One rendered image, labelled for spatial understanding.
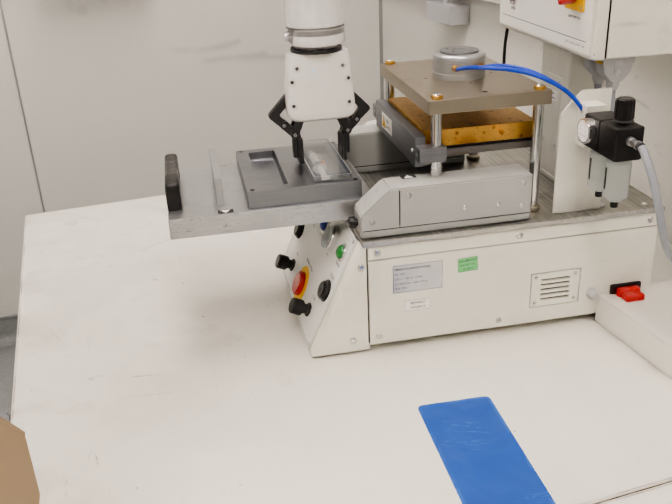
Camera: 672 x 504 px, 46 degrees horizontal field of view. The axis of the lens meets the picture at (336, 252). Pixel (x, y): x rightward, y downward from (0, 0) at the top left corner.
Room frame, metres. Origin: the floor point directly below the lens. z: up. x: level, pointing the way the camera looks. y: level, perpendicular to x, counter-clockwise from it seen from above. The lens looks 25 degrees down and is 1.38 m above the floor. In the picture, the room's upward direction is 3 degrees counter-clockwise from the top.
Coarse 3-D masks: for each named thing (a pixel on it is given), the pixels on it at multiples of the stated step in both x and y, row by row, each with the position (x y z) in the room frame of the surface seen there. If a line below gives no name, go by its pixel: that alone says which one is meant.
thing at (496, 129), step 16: (400, 112) 1.21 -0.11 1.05; (416, 112) 1.19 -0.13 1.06; (464, 112) 1.18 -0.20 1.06; (480, 112) 1.17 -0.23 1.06; (496, 112) 1.17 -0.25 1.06; (512, 112) 1.16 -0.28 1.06; (448, 128) 1.09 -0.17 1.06; (464, 128) 1.10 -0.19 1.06; (480, 128) 1.10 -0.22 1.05; (496, 128) 1.10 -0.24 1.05; (512, 128) 1.11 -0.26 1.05; (528, 128) 1.11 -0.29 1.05; (448, 144) 1.09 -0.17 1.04; (464, 144) 1.10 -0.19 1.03; (480, 144) 1.10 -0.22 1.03; (496, 144) 1.11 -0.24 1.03; (512, 144) 1.11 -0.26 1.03; (528, 144) 1.11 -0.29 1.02
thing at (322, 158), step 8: (304, 144) 1.23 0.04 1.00; (312, 144) 1.23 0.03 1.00; (320, 144) 1.22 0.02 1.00; (328, 144) 1.22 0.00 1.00; (304, 152) 1.19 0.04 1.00; (312, 152) 1.18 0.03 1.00; (320, 152) 1.18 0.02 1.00; (328, 152) 1.18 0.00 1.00; (336, 152) 1.18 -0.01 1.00; (312, 160) 1.14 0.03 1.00; (320, 160) 1.14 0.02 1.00; (328, 160) 1.14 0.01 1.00; (336, 160) 1.14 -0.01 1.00; (312, 168) 1.11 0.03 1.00; (320, 168) 1.10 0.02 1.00; (328, 168) 1.10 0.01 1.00; (336, 168) 1.10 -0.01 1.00; (344, 168) 1.10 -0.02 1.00
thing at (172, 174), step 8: (168, 160) 1.16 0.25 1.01; (176, 160) 1.16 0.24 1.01; (168, 168) 1.12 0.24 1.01; (176, 168) 1.12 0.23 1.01; (168, 176) 1.08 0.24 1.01; (176, 176) 1.08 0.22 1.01; (168, 184) 1.05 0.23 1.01; (176, 184) 1.05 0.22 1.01; (168, 192) 1.05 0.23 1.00; (176, 192) 1.05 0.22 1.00; (168, 200) 1.05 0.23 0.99; (176, 200) 1.05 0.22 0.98; (168, 208) 1.05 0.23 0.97; (176, 208) 1.05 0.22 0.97
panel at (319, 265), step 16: (336, 224) 1.12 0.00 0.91; (304, 240) 1.23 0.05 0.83; (320, 240) 1.16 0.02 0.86; (352, 240) 1.03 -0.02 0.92; (304, 256) 1.20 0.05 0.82; (320, 256) 1.13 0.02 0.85; (288, 272) 1.24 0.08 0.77; (320, 272) 1.10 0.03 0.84; (336, 272) 1.04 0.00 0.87; (304, 288) 1.13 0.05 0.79; (336, 288) 1.01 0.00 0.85; (320, 304) 1.04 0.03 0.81; (304, 320) 1.07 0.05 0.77; (320, 320) 1.01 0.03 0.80; (304, 336) 1.04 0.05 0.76
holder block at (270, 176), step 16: (336, 144) 1.25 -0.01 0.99; (240, 160) 1.19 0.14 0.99; (256, 160) 1.23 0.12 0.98; (272, 160) 1.23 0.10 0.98; (288, 160) 1.18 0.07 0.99; (240, 176) 1.17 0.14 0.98; (256, 176) 1.15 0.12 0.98; (272, 176) 1.15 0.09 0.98; (288, 176) 1.10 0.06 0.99; (304, 176) 1.10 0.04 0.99; (352, 176) 1.09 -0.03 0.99; (256, 192) 1.04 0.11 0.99; (272, 192) 1.05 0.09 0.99; (288, 192) 1.05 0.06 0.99; (304, 192) 1.06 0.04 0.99; (320, 192) 1.06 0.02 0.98; (336, 192) 1.07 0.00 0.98; (352, 192) 1.07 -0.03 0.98
